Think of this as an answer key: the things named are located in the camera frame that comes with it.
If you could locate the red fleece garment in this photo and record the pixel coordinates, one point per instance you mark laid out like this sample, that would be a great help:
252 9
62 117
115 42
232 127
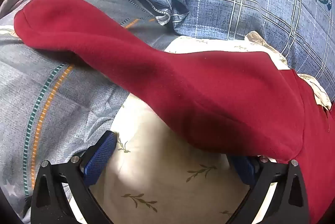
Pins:
196 82

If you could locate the cream leaf-print pillow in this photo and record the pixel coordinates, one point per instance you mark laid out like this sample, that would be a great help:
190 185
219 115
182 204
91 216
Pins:
157 161

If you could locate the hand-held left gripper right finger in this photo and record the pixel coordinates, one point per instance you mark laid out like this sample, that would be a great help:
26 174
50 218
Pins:
244 169

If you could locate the grey striped quilt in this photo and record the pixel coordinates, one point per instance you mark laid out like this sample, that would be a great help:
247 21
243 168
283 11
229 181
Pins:
65 96

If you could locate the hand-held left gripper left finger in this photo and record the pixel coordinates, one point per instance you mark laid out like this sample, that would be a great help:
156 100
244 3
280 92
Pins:
100 156

